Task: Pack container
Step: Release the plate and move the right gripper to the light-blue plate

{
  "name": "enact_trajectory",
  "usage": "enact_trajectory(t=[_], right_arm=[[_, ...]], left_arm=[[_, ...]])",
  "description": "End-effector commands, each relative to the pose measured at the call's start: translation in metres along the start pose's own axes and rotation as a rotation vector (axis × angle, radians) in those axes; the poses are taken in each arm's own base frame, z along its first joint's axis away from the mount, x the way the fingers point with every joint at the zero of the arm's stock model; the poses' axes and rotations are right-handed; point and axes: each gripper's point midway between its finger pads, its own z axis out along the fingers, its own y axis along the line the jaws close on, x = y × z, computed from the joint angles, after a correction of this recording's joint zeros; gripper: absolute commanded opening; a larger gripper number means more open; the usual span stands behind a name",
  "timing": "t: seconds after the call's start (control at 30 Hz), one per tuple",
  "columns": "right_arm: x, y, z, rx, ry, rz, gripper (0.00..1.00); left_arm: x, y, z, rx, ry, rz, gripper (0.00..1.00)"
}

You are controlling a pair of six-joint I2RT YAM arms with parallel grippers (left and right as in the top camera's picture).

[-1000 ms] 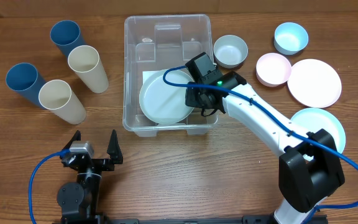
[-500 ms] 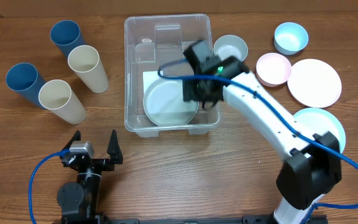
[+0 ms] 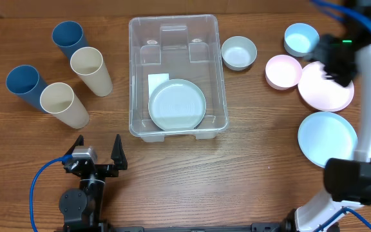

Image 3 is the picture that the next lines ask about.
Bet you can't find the dark blue cup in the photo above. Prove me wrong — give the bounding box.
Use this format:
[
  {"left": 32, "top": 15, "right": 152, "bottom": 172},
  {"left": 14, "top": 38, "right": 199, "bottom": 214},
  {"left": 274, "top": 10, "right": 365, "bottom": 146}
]
[
  {"left": 52, "top": 21, "right": 88, "bottom": 59},
  {"left": 6, "top": 64, "right": 48, "bottom": 113}
]

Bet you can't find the pink plate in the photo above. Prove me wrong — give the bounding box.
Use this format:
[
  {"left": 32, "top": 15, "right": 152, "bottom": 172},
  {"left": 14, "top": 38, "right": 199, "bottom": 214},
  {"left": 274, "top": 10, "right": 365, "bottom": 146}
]
[{"left": 298, "top": 61, "right": 354, "bottom": 112}]

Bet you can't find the light blue plate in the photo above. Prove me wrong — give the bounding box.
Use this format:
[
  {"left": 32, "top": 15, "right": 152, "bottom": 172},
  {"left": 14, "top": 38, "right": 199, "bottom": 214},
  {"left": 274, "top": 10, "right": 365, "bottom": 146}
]
[{"left": 298, "top": 111, "right": 357, "bottom": 168}]

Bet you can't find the dark blue cup front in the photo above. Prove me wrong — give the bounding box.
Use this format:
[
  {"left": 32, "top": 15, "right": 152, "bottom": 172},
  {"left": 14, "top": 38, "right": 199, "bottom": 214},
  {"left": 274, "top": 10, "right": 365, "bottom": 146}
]
[{"left": 6, "top": 64, "right": 48, "bottom": 113}]

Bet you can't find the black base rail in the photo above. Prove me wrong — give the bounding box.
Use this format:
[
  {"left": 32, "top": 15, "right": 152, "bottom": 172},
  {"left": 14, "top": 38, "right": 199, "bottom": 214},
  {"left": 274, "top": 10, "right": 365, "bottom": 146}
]
[{"left": 113, "top": 222, "right": 281, "bottom": 232}]

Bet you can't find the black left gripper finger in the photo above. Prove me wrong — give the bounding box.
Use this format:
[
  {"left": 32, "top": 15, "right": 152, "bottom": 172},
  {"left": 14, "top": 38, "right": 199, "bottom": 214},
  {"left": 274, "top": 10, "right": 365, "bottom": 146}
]
[
  {"left": 65, "top": 135, "right": 84, "bottom": 155},
  {"left": 111, "top": 134, "right": 128, "bottom": 170}
]

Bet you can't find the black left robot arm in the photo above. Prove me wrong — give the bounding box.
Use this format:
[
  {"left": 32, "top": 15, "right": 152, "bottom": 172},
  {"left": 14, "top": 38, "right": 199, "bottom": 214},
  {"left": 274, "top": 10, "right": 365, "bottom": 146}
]
[{"left": 59, "top": 135, "right": 128, "bottom": 232}]

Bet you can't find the light blue bowl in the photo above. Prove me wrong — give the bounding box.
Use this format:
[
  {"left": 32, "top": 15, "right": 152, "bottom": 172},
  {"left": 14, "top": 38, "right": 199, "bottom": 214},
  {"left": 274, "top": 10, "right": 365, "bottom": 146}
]
[{"left": 283, "top": 23, "right": 319, "bottom": 57}]

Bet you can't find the clear plastic storage bin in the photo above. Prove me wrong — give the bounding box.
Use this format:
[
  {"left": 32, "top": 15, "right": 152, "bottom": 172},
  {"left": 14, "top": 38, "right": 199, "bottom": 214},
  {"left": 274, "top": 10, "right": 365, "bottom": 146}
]
[{"left": 129, "top": 14, "right": 229, "bottom": 142}]

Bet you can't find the pink bowl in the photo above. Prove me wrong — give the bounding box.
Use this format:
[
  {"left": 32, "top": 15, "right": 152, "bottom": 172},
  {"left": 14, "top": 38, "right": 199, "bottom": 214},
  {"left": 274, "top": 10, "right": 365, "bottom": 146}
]
[{"left": 265, "top": 55, "right": 303, "bottom": 90}]

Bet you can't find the grey plate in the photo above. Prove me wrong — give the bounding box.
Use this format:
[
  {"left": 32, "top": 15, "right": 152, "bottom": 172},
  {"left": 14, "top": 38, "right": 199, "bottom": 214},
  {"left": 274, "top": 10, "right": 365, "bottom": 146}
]
[{"left": 148, "top": 79, "right": 207, "bottom": 131}]

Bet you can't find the beige cup front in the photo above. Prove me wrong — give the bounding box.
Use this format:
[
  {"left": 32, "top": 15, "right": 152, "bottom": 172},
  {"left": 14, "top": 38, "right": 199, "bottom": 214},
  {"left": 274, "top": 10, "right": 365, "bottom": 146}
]
[{"left": 40, "top": 82, "right": 90, "bottom": 129}]

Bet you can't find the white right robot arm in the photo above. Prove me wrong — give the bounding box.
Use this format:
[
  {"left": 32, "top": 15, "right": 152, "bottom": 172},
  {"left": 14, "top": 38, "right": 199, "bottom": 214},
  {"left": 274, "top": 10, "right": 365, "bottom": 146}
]
[{"left": 281, "top": 1, "right": 371, "bottom": 231}]

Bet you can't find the dark blue cup rear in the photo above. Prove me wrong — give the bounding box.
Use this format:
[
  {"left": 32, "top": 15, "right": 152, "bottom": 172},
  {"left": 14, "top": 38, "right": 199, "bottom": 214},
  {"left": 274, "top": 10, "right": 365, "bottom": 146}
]
[{"left": 52, "top": 21, "right": 88, "bottom": 59}]

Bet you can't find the beige cup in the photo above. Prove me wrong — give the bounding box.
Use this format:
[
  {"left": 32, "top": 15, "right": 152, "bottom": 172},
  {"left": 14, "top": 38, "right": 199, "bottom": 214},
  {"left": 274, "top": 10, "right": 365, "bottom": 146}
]
[
  {"left": 70, "top": 46, "right": 113, "bottom": 97},
  {"left": 40, "top": 82, "right": 90, "bottom": 129}
]

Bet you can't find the beige cup rear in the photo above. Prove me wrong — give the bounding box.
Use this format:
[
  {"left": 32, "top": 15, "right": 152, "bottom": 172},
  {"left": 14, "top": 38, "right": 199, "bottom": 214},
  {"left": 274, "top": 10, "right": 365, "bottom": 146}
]
[{"left": 70, "top": 46, "right": 113, "bottom": 97}]

